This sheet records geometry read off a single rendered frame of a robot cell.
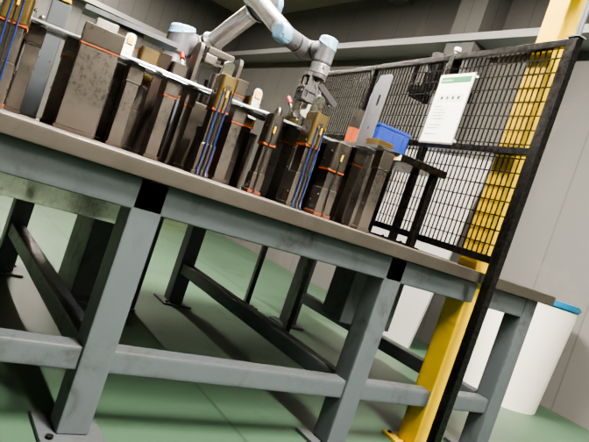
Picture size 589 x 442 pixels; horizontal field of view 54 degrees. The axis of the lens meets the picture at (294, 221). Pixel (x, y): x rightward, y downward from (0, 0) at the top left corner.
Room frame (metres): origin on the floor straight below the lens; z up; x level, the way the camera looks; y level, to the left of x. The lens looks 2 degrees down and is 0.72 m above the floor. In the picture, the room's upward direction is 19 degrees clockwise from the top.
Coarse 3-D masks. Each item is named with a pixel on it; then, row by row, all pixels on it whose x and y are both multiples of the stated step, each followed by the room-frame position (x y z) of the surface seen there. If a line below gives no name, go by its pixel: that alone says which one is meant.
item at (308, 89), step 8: (304, 72) 2.29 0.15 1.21; (312, 72) 2.27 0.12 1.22; (304, 80) 2.27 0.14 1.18; (312, 80) 2.28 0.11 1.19; (320, 80) 2.29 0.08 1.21; (304, 88) 2.24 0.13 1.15; (312, 88) 2.28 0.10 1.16; (296, 96) 2.29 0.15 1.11; (304, 96) 2.25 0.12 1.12; (312, 96) 2.27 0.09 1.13
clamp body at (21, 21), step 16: (16, 0) 1.62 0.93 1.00; (32, 0) 1.64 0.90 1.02; (0, 16) 1.61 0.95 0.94; (16, 16) 1.63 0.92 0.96; (0, 32) 1.63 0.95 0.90; (16, 32) 1.64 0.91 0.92; (0, 48) 1.63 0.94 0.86; (16, 48) 1.65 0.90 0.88; (0, 64) 1.63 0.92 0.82; (0, 80) 1.63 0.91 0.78; (0, 96) 1.64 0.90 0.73
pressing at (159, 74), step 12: (48, 24) 1.79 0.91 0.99; (60, 36) 1.98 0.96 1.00; (72, 36) 1.92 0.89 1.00; (120, 60) 2.07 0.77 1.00; (132, 60) 1.91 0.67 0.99; (156, 72) 2.08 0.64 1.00; (168, 72) 1.98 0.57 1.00; (192, 84) 2.00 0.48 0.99; (252, 108) 2.10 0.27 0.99; (264, 120) 2.34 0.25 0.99; (288, 120) 2.16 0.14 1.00
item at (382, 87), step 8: (384, 80) 2.41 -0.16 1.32; (376, 88) 2.45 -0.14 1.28; (384, 88) 2.39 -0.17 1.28; (376, 96) 2.43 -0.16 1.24; (384, 96) 2.37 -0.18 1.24; (368, 104) 2.46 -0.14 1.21; (368, 112) 2.44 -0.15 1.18; (376, 112) 2.39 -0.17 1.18; (368, 120) 2.43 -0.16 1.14; (376, 120) 2.37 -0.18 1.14; (360, 128) 2.46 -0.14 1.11; (368, 128) 2.41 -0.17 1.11; (360, 136) 2.44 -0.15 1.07; (368, 136) 2.39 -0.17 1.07
